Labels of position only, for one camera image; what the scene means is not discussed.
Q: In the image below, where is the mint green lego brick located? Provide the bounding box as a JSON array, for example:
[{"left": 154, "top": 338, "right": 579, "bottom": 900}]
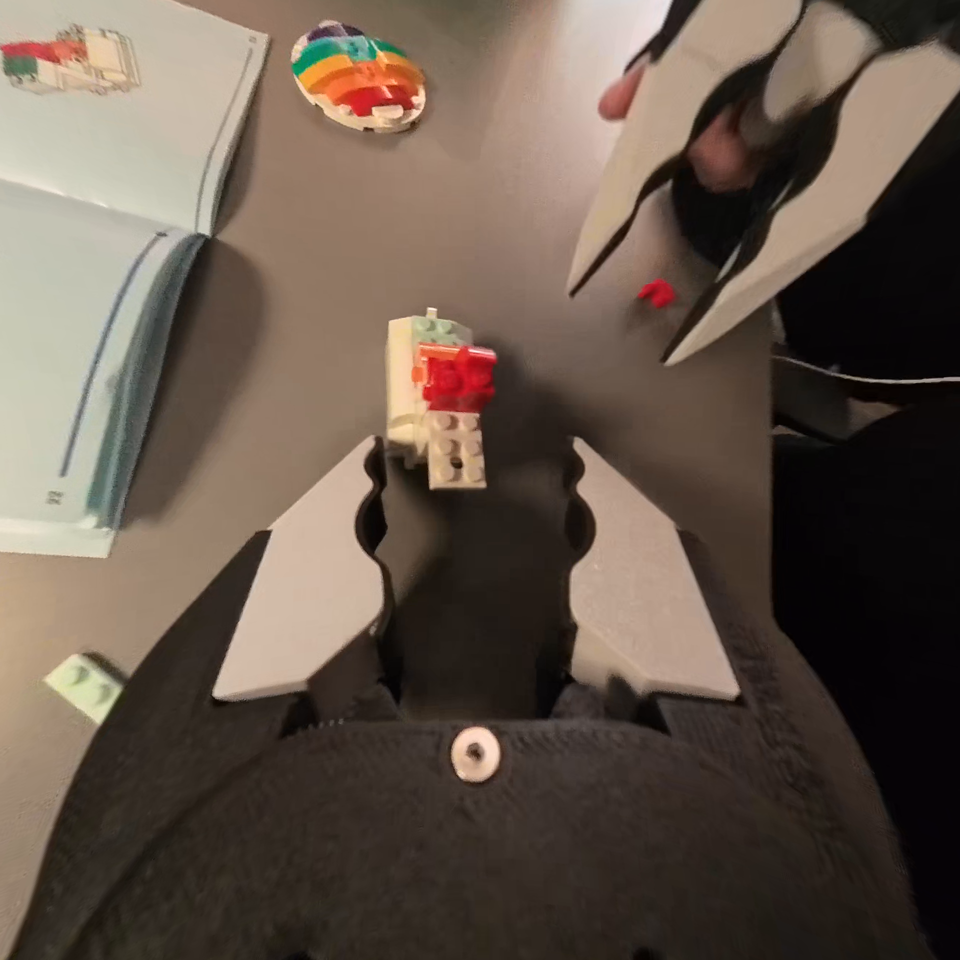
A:
[{"left": 42, "top": 652, "right": 127, "bottom": 725}]

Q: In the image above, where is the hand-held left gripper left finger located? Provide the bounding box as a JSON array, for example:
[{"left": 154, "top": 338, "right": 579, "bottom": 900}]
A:
[{"left": 212, "top": 435, "right": 395, "bottom": 704}]

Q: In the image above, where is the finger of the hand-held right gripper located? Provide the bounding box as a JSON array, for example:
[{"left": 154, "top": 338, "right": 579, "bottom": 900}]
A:
[
  {"left": 660, "top": 37, "right": 960, "bottom": 369},
  {"left": 566, "top": 0, "right": 807, "bottom": 299}
]

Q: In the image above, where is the light blue instruction booklet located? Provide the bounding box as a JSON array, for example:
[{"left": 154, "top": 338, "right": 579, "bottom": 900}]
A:
[{"left": 0, "top": 0, "right": 271, "bottom": 560}]

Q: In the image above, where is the white red green lego build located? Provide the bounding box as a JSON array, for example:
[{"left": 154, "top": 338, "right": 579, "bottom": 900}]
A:
[{"left": 386, "top": 306, "right": 498, "bottom": 492}]

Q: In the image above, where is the rainbow oval lego build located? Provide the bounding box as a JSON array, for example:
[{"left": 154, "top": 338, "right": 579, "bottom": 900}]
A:
[{"left": 290, "top": 20, "right": 426, "bottom": 135}]

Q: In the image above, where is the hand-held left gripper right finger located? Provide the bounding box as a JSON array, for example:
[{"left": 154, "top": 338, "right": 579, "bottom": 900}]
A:
[{"left": 566, "top": 437, "right": 744, "bottom": 704}]

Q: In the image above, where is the person's right hand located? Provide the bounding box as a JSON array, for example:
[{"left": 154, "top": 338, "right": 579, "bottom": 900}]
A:
[{"left": 598, "top": 71, "right": 759, "bottom": 195}]

